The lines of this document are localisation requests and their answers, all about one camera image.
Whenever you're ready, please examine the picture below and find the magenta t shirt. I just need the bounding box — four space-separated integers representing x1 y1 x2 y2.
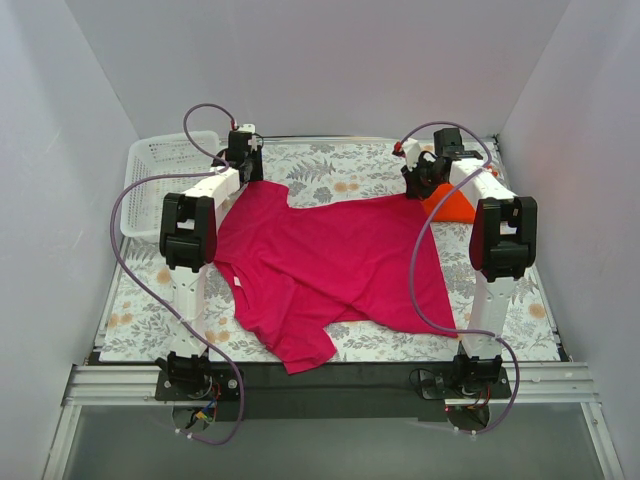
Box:
214 181 455 374

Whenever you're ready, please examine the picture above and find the white plastic basket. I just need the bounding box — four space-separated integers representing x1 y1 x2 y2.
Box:
120 131 220 243

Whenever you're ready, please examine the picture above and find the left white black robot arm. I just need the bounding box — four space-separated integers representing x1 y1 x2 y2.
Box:
158 124 263 400

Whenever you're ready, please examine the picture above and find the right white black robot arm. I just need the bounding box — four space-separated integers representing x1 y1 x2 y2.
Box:
393 122 538 399

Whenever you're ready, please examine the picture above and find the folded orange t shirt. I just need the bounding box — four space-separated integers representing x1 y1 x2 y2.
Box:
419 164 501 224

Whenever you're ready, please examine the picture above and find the floral table mat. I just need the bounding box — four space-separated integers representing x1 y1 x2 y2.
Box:
96 141 560 362

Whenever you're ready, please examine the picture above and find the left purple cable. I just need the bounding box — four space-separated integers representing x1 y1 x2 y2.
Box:
110 103 246 446

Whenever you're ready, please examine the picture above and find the purple cable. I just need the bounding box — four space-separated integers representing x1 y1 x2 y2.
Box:
399 120 521 435
110 103 246 446

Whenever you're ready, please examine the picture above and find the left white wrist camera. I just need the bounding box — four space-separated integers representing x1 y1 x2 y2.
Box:
236 123 257 135

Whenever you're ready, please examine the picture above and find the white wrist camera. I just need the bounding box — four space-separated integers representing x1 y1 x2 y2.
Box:
392 138 422 170
236 123 257 135

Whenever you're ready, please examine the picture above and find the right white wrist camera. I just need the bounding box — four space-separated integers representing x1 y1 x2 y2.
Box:
392 138 422 170

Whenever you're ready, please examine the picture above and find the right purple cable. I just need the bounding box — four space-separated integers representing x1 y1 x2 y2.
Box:
399 120 521 435

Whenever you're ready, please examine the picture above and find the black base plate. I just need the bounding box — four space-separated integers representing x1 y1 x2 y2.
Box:
154 363 511 421

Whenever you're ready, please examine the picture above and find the aluminium frame rail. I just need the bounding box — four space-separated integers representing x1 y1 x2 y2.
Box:
39 363 166 480

